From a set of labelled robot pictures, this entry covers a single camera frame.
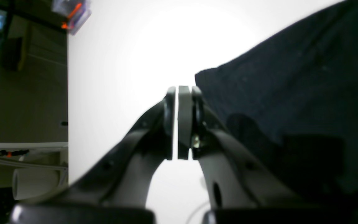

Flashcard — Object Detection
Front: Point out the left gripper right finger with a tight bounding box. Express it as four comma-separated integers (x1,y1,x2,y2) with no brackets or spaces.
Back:
178,86,358,224

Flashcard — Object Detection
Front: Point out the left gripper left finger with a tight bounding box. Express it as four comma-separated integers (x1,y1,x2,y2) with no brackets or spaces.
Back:
10,87,176,224

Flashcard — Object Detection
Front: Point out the black T-shirt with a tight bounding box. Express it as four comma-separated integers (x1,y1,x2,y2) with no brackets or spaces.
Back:
195,0,358,224

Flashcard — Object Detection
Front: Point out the orange clear component case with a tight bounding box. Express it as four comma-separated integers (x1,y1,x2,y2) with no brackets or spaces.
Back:
52,0,91,35

